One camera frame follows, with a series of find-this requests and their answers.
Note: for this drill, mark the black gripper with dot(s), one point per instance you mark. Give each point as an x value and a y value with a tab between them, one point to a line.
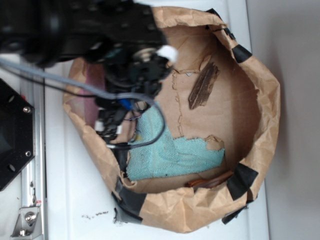
143	75

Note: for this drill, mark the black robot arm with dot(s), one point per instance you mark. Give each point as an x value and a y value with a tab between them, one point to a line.
120	35

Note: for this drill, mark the dark wood piece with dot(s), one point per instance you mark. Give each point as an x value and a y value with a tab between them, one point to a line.
203	86

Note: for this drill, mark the light blue cloth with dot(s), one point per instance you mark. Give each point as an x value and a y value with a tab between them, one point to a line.
171	157

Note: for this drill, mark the brown paper bag bin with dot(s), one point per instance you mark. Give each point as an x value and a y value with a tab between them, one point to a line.
242	115

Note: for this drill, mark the brown wooden object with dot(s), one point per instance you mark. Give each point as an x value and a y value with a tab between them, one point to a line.
209	183

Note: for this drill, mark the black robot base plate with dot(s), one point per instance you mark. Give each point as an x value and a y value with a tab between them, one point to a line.
16	134

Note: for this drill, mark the aluminium rail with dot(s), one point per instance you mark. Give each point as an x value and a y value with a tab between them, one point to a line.
33	176

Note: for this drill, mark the metal corner bracket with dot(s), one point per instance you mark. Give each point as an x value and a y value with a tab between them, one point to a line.
28	225

